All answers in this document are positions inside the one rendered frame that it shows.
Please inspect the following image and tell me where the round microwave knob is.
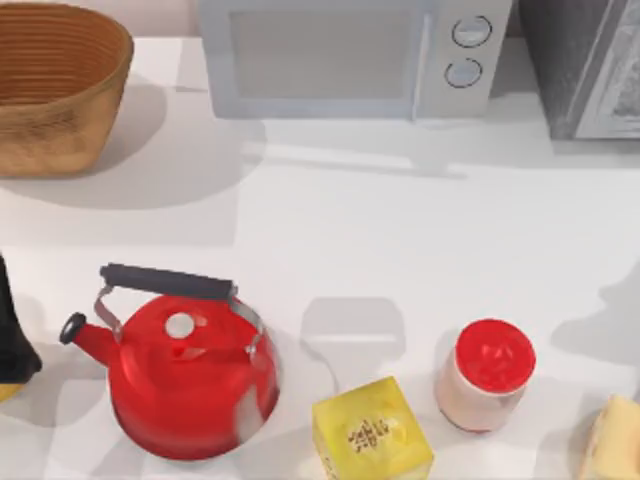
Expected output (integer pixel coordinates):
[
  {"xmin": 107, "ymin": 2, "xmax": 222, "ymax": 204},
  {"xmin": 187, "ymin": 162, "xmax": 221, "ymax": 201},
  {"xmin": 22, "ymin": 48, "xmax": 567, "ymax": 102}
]
[
  {"xmin": 451, "ymin": 14, "xmax": 494, "ymax": 47},
  {"xmin": 443, "ymin": 57, "xmax": 485, "ymax": 90}
]

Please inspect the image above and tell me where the microwave oven door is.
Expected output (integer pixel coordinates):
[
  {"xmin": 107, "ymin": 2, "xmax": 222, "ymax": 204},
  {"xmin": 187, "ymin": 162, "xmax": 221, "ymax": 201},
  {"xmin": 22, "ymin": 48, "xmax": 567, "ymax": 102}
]
[{"xmin": 195, "ymin": 0, "xmax": 432, "ymax": 122}]

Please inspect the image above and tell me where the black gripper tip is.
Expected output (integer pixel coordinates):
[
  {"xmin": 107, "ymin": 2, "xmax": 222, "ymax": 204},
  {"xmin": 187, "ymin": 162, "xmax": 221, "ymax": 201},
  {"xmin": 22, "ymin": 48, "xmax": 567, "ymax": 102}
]
[{"xmin": 0, "ymin": 254, "xmax": 43, "ymax": 387}]

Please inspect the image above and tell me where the brown woven basket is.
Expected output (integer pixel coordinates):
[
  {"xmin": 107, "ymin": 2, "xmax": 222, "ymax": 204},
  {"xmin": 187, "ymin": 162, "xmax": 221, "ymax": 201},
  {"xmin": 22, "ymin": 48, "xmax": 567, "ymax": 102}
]
[{"xmin": 0, "ymin": 3, "xmax": 135, "ymax": 178}]

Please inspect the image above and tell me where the white jar with red lid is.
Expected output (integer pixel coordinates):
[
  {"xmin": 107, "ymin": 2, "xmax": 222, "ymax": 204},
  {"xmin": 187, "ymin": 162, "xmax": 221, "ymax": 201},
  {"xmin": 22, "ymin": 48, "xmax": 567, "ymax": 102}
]
[{"xmin": 434, "ymin": 318, "xmax": 538, "ymax": 433}]

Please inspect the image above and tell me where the pale yellow bread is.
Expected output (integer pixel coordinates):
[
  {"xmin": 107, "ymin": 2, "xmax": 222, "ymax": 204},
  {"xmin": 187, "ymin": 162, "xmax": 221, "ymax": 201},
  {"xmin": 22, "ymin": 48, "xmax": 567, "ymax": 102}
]
[{"xmin": 578, "ymin": 393, "xmax": 640, "ymax": 480}]

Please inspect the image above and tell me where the pale microwave oven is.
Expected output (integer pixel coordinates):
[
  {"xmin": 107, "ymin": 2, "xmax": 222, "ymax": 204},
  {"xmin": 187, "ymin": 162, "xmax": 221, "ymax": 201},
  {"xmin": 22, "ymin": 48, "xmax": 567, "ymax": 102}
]
[{"xmin": 194, "ymin": 0, "xmax": 514, "ymax": 122}]

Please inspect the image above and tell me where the red kettle with black handle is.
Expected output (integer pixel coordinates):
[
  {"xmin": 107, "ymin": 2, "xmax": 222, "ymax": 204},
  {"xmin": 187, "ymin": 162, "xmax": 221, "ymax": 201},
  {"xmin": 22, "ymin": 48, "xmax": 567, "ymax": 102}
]
[{"xmin": 58, "ymin": 262, "xmax": 281, "ymax": 462}]

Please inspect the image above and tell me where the yellow box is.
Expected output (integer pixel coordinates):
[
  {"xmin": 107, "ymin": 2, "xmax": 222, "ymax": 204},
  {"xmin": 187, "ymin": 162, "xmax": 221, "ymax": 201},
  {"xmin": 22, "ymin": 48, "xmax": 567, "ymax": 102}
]
[{"xmin": 311, "ymin": 375, "xmax": 435, "ymax": 480}]

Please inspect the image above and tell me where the grey cabinet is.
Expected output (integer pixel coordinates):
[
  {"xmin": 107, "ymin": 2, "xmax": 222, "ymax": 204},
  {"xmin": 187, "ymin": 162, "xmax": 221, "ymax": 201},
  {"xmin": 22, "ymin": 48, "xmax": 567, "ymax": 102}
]
[{"xmin": 517, "ymin": 0, "xmax": 640, "ymax": 142}]

